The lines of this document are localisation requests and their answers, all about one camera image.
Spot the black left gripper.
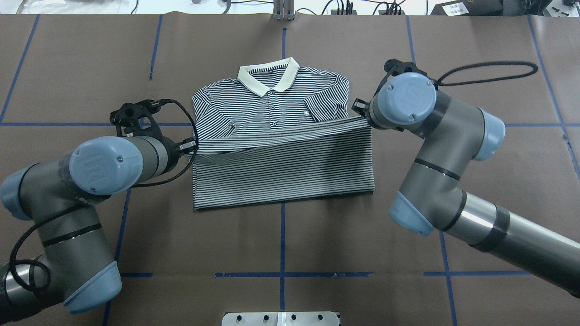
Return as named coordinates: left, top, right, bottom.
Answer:
left=157, top=136, right=198, bottom=175

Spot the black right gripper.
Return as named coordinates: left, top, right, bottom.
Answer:
left=351, top=98, right=381, bottom=129

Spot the navy white striped polo shirt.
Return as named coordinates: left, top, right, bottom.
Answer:
left=191, top=58, right=375, bottom=210

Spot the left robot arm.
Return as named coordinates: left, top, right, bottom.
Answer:
left=1, top=135, right=198, bottom=324

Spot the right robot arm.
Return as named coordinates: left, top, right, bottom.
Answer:
left=353, top=72, right=579, bottom=298

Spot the black labelled box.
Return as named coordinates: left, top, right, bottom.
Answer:
left=429, top=0, right=470, bottom=16

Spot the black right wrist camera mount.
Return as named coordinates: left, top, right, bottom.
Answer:
left=382, top=58, right=428, bottom=82

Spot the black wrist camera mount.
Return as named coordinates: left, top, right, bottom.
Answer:
left=382, top=58, right=428, bottom=82
left=109, top=99, right=163, bottom=141

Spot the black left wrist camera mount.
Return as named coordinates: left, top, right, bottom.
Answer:
left=109, top=99, right=163, bottom=141

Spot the aluminium frame post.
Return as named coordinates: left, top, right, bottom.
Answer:
left=272, top=0, right=295, bottom=21

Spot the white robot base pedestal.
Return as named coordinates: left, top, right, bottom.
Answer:
left=221, top=311, right=342, bottom=326

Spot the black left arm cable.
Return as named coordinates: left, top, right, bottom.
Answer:
left=8, top=99, right=200, bottom=299

